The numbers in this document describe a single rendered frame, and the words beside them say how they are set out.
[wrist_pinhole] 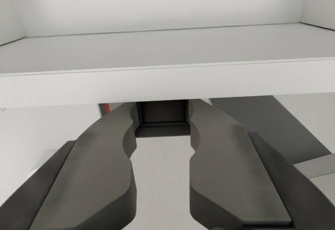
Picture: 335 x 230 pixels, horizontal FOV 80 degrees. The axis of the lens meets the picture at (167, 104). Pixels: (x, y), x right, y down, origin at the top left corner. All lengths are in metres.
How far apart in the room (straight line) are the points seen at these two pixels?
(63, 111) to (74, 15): 0.17
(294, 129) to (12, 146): 0.62
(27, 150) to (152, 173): 1.19
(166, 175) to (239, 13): 1.42
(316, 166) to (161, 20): 0.41
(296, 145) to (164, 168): 1.05
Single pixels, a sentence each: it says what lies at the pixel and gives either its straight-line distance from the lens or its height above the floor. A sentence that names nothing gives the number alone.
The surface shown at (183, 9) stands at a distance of 0.18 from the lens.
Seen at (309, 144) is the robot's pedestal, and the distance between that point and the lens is 0.59.
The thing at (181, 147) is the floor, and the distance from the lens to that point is 1.36.
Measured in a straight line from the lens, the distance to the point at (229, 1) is 0.18.
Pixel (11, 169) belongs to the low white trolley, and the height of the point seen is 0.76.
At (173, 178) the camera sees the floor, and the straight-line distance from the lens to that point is 1.57.
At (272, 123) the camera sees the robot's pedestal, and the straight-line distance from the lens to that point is 0.65.
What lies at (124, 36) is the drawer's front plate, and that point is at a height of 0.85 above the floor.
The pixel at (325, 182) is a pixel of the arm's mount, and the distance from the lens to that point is 0.47.
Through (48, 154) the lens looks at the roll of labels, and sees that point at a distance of 0.38.
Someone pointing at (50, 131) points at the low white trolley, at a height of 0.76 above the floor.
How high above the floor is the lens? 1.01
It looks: 61 degrees down
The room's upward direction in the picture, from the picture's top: 179 degrees clockwise
